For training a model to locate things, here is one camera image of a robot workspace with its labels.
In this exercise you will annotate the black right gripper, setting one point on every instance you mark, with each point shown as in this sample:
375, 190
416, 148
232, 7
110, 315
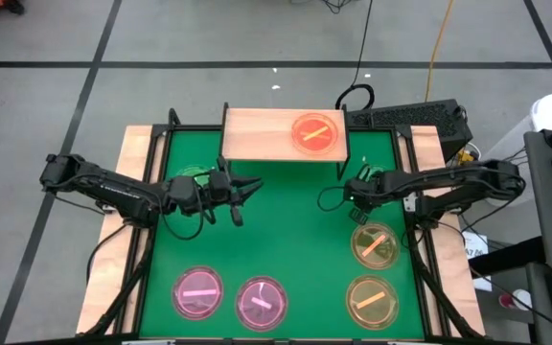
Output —
364, 189

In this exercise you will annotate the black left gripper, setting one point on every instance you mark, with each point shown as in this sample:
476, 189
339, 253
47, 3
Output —
218, 187

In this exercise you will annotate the clear pink plastic plate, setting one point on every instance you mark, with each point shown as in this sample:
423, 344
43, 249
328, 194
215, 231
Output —
261, 314
197, 304

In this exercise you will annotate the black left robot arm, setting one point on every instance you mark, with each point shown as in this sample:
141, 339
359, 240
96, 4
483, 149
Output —
108, 188

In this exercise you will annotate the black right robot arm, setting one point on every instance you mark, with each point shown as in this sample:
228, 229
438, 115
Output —
448, 179

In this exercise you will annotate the wooden shelf with black legs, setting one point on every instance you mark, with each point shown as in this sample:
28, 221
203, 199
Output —
257, 134

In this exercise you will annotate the green table mat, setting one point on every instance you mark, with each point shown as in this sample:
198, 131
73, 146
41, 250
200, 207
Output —
295, 230

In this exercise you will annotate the black computer case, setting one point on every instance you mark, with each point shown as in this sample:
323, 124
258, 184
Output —
415, 117

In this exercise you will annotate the yellow plug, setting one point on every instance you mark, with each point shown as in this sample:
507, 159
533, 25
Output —
465, 156

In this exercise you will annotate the white paper sheet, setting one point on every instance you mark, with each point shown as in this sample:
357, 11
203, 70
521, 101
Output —
476, 245

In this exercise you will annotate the red and white cup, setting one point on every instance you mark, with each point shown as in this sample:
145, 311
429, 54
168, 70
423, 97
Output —
508, 301

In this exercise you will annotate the small white bracket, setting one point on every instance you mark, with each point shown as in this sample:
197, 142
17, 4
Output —
410, 202

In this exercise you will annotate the black metal table frame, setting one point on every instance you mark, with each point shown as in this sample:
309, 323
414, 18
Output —
190, 128

